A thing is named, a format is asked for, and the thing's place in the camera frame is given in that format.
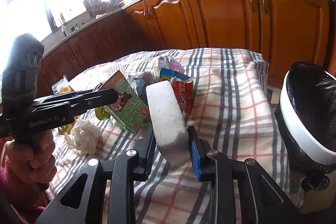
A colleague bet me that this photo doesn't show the white foam block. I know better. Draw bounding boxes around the white foam block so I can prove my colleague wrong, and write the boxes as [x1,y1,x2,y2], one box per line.
[146,81,190,164]

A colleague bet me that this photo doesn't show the white trash bin black liner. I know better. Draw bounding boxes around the white trash bin black liner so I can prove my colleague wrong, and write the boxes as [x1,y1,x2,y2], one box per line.
[275,61,335,192]

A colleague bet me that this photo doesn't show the wooden lower kitchen cabinets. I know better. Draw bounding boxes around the wooden lower kitchen cabinets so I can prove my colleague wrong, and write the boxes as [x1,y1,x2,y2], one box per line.
[38,0,335,96]

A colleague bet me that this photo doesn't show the person's left hand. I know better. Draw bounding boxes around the person's left hand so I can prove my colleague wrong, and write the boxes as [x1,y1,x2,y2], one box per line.
[3,131,57,184]

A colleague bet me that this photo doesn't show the yellow white plastic wrapper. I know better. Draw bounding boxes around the yellow white plastic wrapper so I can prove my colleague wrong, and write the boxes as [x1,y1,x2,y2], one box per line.
[51,75,73,94]

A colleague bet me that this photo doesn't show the crumpled white tissue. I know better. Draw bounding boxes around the crumpled white tissue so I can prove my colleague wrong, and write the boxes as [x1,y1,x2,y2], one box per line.
[64,119,101,156]

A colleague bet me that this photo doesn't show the green milk carton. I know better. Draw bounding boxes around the green milk carton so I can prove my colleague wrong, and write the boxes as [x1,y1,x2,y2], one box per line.
[96,71,149,134]

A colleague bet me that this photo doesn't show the pink crumpled wrapper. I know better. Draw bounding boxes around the pink crumpled wrapper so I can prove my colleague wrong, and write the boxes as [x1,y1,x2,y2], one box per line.
[158,56,185,74]

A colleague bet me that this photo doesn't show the plaid tablecloth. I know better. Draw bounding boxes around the plaid tablecloth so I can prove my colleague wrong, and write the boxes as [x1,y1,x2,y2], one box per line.
[44,47,291,224]

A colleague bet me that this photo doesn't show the red snack wrapper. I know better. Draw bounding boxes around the red snack wrapper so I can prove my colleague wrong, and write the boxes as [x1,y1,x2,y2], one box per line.
[159,68,194,117]

